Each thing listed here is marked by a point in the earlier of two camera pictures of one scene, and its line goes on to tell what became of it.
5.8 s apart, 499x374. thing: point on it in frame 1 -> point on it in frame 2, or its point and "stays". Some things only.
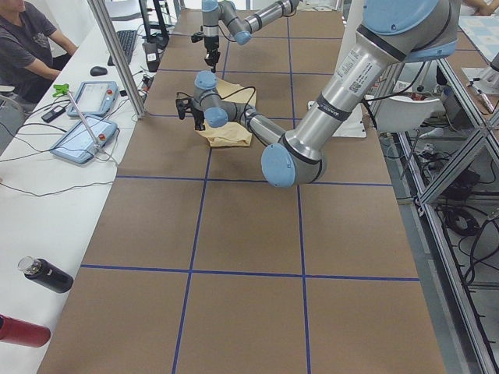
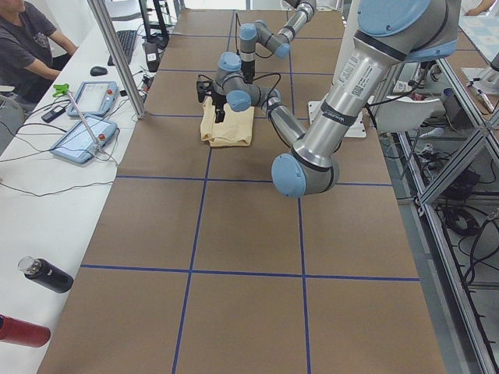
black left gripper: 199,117 -> 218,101
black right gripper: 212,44 -> 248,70
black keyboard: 127,40 stays
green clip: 61,89 stays
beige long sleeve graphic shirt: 231,134 stays
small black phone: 53,114 stays
